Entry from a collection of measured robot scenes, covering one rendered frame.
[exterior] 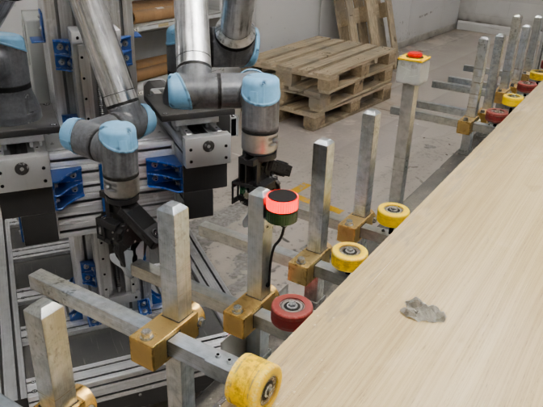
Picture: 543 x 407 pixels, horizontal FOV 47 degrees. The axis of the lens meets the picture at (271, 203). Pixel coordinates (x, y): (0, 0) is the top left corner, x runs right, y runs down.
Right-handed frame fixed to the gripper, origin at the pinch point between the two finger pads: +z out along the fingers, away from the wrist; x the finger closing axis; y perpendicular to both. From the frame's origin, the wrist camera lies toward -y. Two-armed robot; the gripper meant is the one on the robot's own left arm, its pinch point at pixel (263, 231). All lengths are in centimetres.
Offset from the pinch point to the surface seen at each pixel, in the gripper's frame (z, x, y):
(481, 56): -16, 8, -135
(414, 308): 2.6, 37.8, 4.7
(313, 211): -2.9, 7.3, -9.9
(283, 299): 2.5, 15.7, 16.7
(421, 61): -29, 11, -59
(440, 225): 3.1, 30.4, -32.0
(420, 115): 9, -11, -131
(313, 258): 7.4, 9.3, -7.5
